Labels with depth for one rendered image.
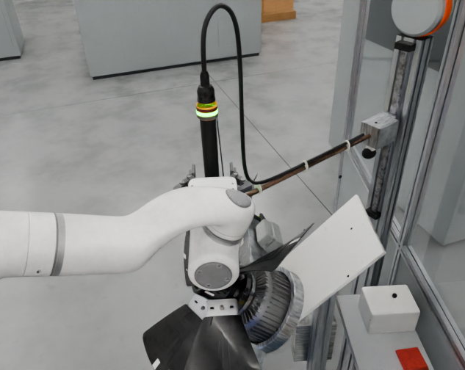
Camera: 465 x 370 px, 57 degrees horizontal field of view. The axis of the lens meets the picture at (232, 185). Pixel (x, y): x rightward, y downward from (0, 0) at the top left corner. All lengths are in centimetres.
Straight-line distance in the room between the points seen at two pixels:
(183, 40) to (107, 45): 106
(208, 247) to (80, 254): 20
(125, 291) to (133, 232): 235
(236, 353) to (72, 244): 64
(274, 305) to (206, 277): 63
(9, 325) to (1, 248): 249
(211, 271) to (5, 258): 30
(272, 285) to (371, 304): 42
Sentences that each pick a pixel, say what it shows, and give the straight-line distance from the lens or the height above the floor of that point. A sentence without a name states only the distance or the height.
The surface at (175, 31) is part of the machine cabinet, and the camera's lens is 652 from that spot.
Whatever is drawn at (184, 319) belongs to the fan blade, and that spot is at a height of 108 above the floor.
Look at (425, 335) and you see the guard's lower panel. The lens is 174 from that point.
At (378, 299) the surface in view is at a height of 97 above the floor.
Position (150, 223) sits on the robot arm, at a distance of 65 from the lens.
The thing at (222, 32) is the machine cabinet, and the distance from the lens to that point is 671.
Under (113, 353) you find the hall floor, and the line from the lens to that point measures 272.
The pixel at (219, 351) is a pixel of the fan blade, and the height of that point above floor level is 119.
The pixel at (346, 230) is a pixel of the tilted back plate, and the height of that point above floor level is 130.
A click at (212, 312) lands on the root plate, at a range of 126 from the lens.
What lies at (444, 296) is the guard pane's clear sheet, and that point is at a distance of 159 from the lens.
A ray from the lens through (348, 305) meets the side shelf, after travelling 173.
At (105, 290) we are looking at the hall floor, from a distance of 305.
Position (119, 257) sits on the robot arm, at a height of 173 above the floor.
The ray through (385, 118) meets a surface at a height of 157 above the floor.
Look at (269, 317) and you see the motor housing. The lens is 132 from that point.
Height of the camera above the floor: 216
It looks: 35 degrees down
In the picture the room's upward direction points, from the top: 2 degrees counter-clockwise
